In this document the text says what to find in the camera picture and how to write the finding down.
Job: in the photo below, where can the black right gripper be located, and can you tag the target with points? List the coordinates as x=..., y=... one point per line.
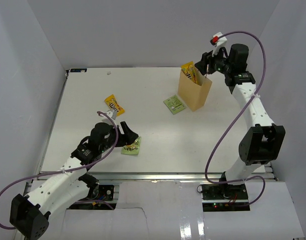
x=207, y=59

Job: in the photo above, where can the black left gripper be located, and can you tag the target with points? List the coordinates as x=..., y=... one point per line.
x=129, y=137

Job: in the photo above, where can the yellow M&M packet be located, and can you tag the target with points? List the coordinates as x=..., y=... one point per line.
x=112, y=103
x=189, y=71

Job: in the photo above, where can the light green sachet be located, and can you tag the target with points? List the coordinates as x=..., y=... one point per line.
x=174, y=104

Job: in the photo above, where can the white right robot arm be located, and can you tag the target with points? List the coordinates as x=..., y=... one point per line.
x=263, y=140

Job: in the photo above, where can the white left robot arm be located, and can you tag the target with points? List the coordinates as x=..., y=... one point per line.
x=30, y=214

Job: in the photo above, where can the brown paper bag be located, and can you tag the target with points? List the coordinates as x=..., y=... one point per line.
x=193, y=94

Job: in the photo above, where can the green candy packet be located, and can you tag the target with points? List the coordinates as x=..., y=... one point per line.
x=132, y=149

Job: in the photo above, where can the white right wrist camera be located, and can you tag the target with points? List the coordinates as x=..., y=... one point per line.
x=218, y=41

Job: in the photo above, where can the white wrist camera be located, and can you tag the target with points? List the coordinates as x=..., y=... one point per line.
x=112, y=114
x=218, y=41

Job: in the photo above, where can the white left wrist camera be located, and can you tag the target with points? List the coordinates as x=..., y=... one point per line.
x=112, y=114

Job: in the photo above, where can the aluminium table front rail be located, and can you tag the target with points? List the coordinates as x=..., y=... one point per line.
x=149, y=176

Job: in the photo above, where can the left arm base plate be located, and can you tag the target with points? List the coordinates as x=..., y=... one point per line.
x=98, y=199

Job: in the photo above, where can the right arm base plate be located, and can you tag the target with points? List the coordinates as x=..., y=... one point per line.
x=224, y=197

